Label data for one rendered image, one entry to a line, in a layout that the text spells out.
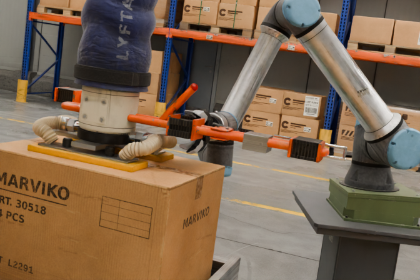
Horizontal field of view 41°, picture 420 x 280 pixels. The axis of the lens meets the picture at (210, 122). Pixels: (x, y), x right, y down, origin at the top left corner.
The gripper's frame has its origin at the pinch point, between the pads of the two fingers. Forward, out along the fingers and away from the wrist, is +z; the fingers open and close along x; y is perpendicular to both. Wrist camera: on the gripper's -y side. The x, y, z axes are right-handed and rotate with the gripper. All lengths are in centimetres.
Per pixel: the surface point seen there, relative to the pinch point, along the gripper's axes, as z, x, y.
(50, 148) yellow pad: 13.9, -10.5, 36.8
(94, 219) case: 20.4, -24.9, 16.5
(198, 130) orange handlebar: 2.9, 1.3, -2.5
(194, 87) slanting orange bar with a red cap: 1.1, 12.9, 1.4
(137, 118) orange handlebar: 3.1, 1.3, 16.6
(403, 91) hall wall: -840, 14, -40
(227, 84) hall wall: -835, -23, 261
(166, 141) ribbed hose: -1.8, -4.3, 8.6
